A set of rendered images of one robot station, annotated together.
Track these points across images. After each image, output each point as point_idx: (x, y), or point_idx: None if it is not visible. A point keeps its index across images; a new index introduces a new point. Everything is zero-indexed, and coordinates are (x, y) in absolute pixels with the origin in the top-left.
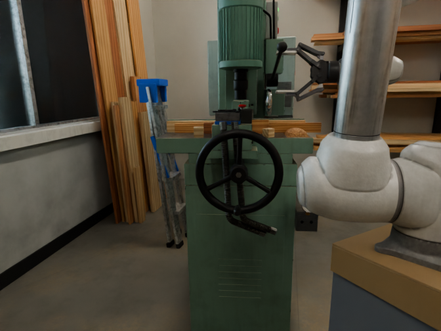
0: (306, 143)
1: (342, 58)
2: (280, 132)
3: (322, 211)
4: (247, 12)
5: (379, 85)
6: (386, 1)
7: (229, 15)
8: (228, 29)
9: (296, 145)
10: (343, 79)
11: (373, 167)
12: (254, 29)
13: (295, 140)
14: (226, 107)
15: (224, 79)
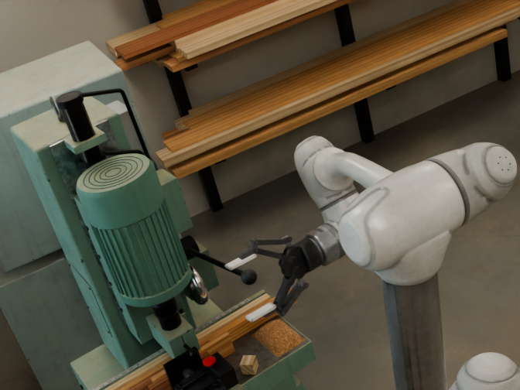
0: (306, 352)
1: (395, 359)
2: (248, 336)
3: None
4: (155, 224)
5: (442, 377)
6: (433, 320)
7: (126, 238)
8: (131, 256)
9: (295, 361)
10: (405, 381)
11: None
12: (170, 237)
13: (291, 357)
14: (138, 333)
15: (102, 282)
